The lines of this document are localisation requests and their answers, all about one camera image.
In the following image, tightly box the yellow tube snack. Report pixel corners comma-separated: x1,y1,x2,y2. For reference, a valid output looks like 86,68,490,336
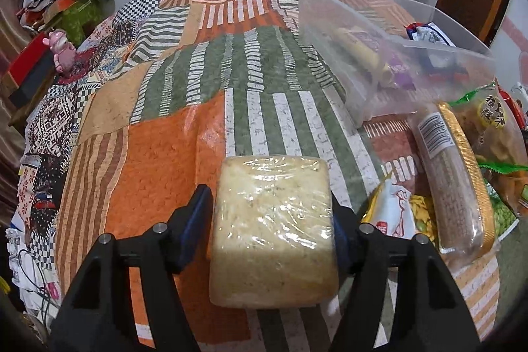
334,26,397,86

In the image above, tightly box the yellow and white snack packet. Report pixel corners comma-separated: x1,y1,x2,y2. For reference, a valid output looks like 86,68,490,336
360,173,417,239

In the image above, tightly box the pink rabbit toy figure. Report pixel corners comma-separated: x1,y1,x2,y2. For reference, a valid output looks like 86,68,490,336
49,29,78,77

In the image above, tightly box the green bag of yellow crisps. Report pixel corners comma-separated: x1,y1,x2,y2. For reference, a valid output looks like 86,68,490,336
449,82,528,217

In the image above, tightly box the purple snack packet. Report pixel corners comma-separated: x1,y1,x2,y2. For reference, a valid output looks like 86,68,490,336
388,59,415,89

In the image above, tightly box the blue and white snack packet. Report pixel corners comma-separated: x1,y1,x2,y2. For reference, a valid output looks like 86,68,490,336
405,22,456,48

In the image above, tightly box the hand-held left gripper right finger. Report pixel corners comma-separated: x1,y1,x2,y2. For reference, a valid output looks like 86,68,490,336
330,197,481,352

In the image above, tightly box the plastic-wrapped beige bread block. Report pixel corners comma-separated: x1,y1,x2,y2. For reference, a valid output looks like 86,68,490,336
208,155,340,309

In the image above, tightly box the orange green striped patchwork blanket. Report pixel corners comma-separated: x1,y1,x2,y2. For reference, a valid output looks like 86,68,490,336
53,0,502,352

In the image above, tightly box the yellow bean snack packet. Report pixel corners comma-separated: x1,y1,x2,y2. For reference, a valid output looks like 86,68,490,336
408,195,438,245

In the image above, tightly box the pile of clothes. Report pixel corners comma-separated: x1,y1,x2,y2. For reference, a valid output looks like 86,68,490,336
16,0,89,30

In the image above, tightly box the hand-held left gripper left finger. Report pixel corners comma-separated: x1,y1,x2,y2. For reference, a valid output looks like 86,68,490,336
49,184,215,352

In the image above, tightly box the green patterned box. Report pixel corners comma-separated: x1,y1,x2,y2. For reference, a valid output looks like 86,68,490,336
58,0,102,48

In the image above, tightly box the checkered patchwork quilt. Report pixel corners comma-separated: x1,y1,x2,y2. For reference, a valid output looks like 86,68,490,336
10,0,166,295

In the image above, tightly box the green pea snack packet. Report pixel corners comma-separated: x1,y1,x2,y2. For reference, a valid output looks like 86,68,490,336
482,179,518,239

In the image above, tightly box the clear plastic storage bin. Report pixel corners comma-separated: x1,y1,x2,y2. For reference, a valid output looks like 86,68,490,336
298,0,497,128

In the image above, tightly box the black box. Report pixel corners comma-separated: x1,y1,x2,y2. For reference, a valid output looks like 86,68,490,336
7,57,59,111

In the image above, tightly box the red box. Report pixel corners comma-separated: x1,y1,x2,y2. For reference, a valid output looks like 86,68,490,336
0,34,56,89

